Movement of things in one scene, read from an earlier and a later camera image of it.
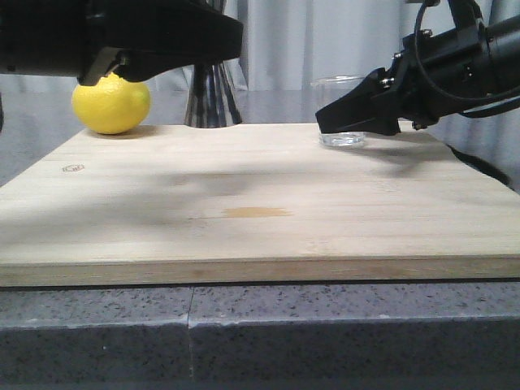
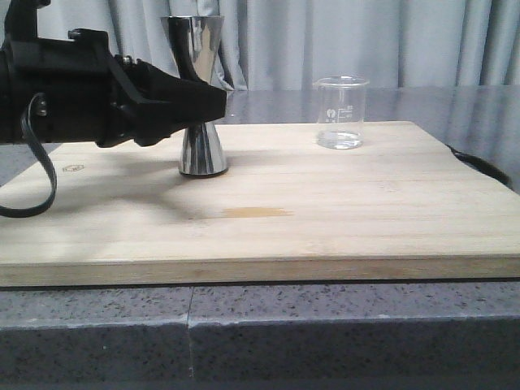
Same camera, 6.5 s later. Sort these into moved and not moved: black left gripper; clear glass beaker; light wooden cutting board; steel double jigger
Moved: black left gripper; steel double jigger
Not moved: light wooden cutting board; clear glass beaker
